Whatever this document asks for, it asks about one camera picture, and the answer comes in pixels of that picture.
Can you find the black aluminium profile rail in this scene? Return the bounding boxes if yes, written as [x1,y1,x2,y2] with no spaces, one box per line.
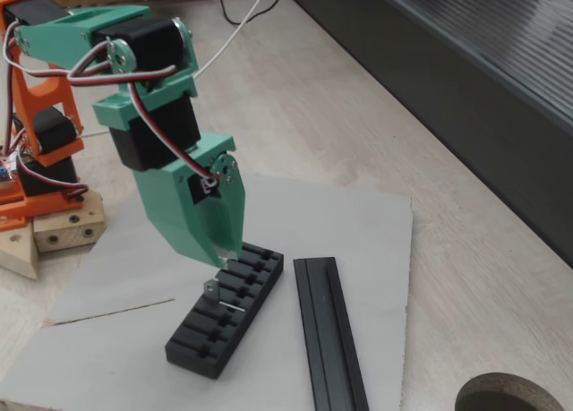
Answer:
[293,256,371,411]

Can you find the white usb cable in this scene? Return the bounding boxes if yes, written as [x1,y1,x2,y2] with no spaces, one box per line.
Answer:
[82,0,273,137]

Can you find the red white black servo cable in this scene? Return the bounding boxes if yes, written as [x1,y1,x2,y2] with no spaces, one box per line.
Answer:
[66,43,223,191]
[16,154,90,202]

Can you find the horizontal window blinds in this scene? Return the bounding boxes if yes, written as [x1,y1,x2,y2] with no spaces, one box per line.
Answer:
[364,0,573,125]

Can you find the wooden robot base mount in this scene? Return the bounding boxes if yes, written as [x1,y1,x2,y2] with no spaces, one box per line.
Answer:
[0,190,107,280]

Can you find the black slotted holder block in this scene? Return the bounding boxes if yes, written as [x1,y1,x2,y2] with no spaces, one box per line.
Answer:
[164,240,285,380]

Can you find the grey paper sheet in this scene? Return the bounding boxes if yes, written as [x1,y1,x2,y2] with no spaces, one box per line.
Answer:
[0,171,414,411]

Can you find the black power cable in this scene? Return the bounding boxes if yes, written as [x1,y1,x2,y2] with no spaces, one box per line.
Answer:
[210,0,286,26]

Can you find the small grey metal pin part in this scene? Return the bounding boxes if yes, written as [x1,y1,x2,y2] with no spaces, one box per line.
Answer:
[203,277,246,313]

